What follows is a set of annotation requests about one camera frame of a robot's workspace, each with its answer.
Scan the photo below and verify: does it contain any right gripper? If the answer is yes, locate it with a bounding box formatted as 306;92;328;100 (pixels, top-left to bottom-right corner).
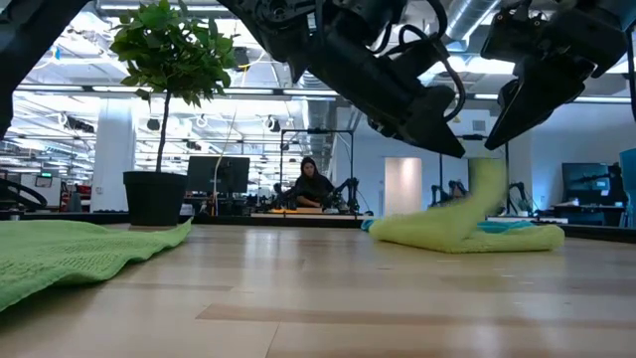
480;0;628;152

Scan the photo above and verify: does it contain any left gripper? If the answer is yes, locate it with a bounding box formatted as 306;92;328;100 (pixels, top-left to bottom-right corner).
301;28;467;160

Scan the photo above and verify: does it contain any lime microfiber towel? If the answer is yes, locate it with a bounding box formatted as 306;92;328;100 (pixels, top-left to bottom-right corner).
368;157;566;255

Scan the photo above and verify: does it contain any teal microfiber towel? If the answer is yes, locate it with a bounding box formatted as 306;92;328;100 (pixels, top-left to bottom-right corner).
361;219;537;236

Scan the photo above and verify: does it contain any green microfiber towel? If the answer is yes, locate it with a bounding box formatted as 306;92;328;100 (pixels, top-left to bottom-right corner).
0;218;193;313

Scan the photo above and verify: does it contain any black computer monitor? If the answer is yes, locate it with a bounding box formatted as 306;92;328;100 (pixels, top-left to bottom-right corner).
186;155;251;196
560;161;612;193

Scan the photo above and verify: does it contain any person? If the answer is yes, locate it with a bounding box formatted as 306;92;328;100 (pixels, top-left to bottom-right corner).
291;156;337;210

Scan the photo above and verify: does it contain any blue panel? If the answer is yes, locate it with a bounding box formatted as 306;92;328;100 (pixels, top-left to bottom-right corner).
618;147;636;230

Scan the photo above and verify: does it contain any potted green plant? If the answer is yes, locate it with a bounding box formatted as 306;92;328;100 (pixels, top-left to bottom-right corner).
108;0;238;228

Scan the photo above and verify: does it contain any black curved hoop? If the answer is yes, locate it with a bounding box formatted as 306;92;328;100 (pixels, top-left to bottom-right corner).
0;177;49;211

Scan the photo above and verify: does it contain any black background station frame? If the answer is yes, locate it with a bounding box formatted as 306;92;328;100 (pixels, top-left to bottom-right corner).
278;127;356;216

